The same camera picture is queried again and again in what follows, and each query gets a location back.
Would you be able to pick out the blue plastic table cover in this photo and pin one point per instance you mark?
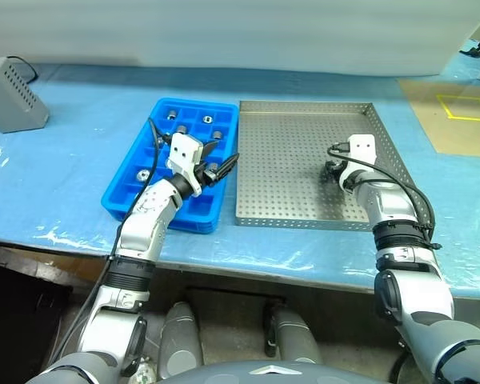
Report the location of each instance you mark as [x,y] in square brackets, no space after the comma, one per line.
[84,160]

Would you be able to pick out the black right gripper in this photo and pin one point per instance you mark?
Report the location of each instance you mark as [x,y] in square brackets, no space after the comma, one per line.
[334,168]

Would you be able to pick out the grey robot torso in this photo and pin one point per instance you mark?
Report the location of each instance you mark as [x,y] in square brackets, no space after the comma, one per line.
[272,374]

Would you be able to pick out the grey perforated box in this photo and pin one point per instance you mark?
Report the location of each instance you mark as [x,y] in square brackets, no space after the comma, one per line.
[8,100]

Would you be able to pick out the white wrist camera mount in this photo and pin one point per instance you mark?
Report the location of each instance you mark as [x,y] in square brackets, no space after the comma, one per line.
[182,152]
[362,148]

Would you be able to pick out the grey robot right leg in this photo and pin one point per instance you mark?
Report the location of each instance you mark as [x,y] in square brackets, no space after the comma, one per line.
[296,336]

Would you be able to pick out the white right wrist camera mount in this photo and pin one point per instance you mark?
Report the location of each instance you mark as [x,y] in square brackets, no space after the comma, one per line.
[362,148]

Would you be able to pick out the perforated steel tray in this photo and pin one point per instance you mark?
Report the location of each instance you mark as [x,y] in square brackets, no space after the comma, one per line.
[288,160]

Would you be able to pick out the white foam backdrop board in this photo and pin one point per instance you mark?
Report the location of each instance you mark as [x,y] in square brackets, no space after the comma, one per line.
[224,32]

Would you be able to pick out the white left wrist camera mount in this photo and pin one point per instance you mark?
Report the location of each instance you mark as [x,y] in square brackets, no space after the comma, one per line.
[182,152]

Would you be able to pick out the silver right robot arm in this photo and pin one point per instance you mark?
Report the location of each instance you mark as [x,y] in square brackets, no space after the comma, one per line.
[384,200]

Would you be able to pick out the metal roller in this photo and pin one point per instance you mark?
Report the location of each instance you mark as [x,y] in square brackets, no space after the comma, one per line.
[214,165]
[218,134]
[207,119]
[143,174]
[181,129]
[171,114]

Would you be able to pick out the black stand foot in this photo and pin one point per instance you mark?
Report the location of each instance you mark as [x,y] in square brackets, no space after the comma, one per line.
[476,50]

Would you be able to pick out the grey robot leg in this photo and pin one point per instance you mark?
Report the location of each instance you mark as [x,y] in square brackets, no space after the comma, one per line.
[296,336]
[180,340]

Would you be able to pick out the brown mat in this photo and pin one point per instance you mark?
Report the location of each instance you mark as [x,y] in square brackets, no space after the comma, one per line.
[456,132]

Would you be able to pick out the blue compartment tray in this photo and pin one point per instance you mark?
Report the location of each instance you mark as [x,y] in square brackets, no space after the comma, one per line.
[124,196]

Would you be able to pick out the grey robot left leg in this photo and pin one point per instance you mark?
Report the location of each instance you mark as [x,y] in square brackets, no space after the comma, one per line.
[180,340]

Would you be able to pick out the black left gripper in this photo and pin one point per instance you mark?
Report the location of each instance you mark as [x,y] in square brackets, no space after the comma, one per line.
[206,175]

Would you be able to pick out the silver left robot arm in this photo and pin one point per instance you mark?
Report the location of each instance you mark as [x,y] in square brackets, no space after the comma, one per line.
[144,236]

